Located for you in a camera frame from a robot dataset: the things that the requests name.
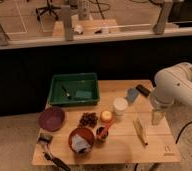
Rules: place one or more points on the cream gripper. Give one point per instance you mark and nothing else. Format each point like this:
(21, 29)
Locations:
(157, 116)

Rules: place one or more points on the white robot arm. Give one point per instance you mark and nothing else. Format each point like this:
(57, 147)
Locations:
(172, 83)

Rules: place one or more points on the wooden scrub brush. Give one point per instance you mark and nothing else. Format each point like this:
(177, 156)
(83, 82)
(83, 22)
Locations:
(140, 130)

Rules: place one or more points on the green sponge in tray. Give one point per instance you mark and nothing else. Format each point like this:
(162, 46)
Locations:
(82, 94)

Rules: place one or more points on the green plastic tray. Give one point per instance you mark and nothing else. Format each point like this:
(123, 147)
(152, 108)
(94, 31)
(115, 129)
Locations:
(72, 83)

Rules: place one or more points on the small dark tool in tray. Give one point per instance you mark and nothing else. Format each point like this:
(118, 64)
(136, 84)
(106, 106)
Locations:
(66, 92)

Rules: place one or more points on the black rectangular block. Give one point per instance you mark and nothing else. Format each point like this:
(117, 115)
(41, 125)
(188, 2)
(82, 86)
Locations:
(143, 90)

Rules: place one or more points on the white cylindrical cup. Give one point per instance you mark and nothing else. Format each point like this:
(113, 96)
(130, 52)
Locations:
(119, 106)

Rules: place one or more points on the wooden table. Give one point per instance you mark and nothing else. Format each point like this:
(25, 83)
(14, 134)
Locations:
(122, 144)

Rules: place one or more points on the orange yellow round fruit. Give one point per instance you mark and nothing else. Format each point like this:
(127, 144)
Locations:
(106, 116)

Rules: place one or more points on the red utensil in cup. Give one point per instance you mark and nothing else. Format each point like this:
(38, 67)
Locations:
(105, 130)

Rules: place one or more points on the small dark cup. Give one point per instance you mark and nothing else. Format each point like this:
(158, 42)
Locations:
(98, 131)

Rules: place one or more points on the dark grape bunch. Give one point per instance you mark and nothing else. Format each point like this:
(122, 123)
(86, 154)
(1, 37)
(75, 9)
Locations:
(88, 120)

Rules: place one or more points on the red bowl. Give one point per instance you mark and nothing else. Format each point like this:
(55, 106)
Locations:
(84, 133)

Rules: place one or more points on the grey cloth in bowl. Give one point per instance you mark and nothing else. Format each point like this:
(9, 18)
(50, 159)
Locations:
(80, 145)

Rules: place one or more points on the purple bowl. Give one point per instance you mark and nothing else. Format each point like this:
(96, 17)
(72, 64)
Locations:
(52, 118)

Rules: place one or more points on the black office chair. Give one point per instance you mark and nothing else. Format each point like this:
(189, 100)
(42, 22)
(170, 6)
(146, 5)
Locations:
(50, 8)

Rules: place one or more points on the long wooden bench rail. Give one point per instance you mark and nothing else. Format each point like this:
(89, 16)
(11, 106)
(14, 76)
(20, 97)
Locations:
(118, 36)

